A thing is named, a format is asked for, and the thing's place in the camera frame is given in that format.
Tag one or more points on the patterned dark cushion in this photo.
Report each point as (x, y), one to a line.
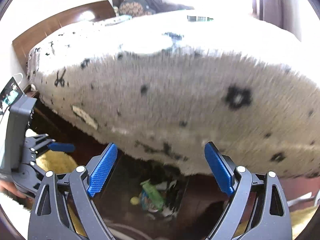
(135, 8)

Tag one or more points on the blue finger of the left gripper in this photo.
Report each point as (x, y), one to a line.
(61, 147)

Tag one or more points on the dark wooden headboard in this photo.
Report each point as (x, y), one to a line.
(27, 40)

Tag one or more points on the person's left hand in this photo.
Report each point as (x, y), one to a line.
(9, 186)

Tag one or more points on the tablet screen at bedside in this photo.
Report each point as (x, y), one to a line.
(10, 93)

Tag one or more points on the green toothpaste tube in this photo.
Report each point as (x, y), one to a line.
(154, 195)

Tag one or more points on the black trash bin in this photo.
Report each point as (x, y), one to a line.
(123, 218)

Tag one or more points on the grey cat-pattern bed blanket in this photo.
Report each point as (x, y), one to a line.
(161, 87)

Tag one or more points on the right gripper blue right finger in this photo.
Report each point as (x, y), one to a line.
(221, 170)

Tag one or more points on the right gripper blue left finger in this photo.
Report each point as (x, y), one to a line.
(99, 167)

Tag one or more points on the blue tissue packet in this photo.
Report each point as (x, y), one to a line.
(145, 201)

